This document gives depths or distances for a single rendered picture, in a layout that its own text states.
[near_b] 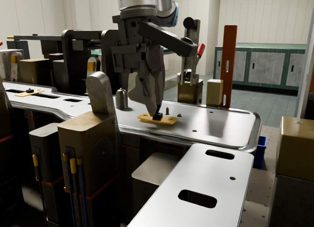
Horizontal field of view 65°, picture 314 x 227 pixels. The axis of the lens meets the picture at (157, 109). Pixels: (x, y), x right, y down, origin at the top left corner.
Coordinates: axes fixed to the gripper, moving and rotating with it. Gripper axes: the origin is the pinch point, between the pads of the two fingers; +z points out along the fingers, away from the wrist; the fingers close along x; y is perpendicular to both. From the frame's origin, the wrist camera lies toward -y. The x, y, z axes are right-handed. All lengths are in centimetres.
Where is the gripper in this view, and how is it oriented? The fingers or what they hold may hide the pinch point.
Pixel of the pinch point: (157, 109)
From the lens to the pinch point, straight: 53.1
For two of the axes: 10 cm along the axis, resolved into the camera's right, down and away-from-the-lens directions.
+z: 0.9, 9.6, 2.6
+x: -4.4, 2.7, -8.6
